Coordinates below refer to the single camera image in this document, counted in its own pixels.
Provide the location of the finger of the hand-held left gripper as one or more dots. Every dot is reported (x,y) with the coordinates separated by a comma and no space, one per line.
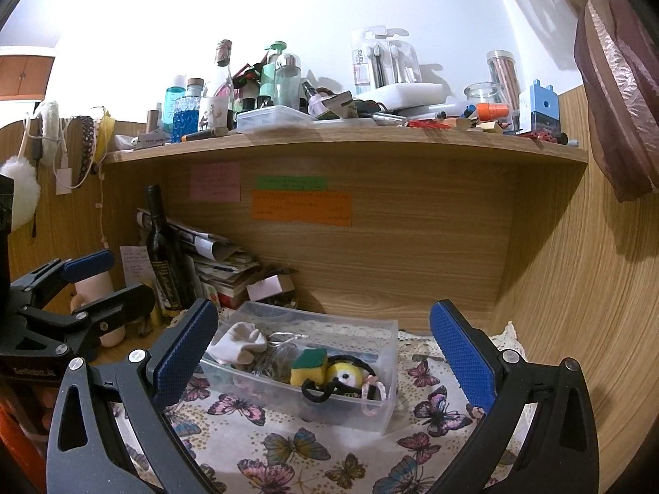
(118,306)
(87,265)

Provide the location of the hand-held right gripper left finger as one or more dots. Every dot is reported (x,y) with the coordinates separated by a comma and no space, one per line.
(180,350)

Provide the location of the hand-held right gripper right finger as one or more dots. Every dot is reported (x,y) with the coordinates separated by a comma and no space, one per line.
(461,355)

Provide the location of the white sock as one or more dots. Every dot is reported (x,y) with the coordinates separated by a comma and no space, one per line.
(234,345)

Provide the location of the clear plastic bag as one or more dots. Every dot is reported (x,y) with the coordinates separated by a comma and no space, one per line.
(286,342)

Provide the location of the yellow green sponge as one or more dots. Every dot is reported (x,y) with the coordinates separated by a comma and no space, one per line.
(309,370)

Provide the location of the clear plastic container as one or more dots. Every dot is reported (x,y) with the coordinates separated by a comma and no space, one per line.
(304,406)

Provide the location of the white handwritten note sheet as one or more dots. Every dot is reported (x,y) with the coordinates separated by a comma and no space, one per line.
(134,267)

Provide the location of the dark wine bottle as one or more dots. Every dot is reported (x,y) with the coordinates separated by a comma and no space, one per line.
(162,267)

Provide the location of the orange cloth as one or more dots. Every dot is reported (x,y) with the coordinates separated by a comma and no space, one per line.
(20,432)

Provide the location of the pile of papers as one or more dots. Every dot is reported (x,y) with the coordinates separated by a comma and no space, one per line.
(226,278)

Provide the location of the white charger plug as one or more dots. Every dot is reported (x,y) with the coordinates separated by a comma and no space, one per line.
(64,181)

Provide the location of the white fluffy pom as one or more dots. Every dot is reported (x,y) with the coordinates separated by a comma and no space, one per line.
(20,193)

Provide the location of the rolled magazine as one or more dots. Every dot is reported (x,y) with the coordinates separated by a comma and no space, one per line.
(201,242)

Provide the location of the white folded card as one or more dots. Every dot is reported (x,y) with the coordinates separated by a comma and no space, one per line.
(270,287)

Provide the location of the patterned headband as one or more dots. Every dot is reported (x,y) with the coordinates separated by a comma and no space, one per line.
(86,149)

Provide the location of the yellow headband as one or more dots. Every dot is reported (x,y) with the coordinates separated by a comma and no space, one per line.
(106,131)

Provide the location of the white fluffy headband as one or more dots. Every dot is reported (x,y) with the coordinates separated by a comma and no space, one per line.
(50,131)

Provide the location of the pink sticky note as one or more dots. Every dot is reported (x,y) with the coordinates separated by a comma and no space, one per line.
(215,181)

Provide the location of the butterfly print tablecloth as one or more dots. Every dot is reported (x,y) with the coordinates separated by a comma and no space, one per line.
(309,447)

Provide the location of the brown pen tube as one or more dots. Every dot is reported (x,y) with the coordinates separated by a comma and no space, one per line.
(203,135)

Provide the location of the blue liquid bottle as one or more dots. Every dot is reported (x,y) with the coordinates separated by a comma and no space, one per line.
(175,108)

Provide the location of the glass bottle with blue beads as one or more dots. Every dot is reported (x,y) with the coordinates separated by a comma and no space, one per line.
(188,116)

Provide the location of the orange sticky note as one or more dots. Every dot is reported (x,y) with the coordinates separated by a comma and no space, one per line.
(301,208)

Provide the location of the green sticky note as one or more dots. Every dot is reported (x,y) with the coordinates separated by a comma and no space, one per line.
(293,183)

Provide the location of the wooden cabinet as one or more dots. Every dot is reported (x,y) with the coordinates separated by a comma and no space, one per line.
(25,72)

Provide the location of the printed bottle with cork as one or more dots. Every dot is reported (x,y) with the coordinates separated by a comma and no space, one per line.
(216,108)

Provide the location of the wooden shelf board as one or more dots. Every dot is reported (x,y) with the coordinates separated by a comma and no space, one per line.
(360,144)

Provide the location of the clear lidded plastic box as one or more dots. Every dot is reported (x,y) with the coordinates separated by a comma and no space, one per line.
(273,119)

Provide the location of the round glass jar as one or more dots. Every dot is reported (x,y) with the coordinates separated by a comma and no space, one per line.
(481,98)

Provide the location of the blue and white box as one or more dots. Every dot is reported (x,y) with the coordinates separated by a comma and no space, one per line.
(540,108)

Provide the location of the green pump bottle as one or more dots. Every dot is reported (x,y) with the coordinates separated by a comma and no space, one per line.
(270,77)

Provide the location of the white foam tray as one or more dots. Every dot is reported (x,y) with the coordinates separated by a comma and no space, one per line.
(406,95)

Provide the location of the glass jar with silver lid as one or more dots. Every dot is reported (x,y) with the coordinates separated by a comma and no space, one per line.
(287,85)

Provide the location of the tall clear jar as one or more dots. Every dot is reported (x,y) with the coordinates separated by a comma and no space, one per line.
(504,74)

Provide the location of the toothbrush blister pack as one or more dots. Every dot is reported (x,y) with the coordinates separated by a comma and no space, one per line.
(383,59)

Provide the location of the mauve striped curtain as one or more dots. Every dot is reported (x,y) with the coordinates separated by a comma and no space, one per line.
(618,87)

